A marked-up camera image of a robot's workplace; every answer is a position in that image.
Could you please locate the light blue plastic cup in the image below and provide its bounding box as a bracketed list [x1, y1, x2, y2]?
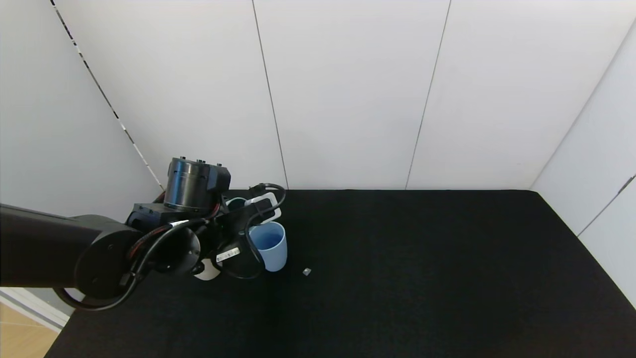
[248, 221, 288, 272]

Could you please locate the beige plastic cup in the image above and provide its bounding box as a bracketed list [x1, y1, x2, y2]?
[194, 259, 222, 281]

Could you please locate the white baseboard strip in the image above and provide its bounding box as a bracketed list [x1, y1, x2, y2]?
[0, 287, 75, 333]

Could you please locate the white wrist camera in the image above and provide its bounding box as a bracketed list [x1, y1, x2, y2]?
[243, 192, 283, 225]

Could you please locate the black tagged camera cable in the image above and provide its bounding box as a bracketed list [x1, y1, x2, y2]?
[209, 183, 288, 280]

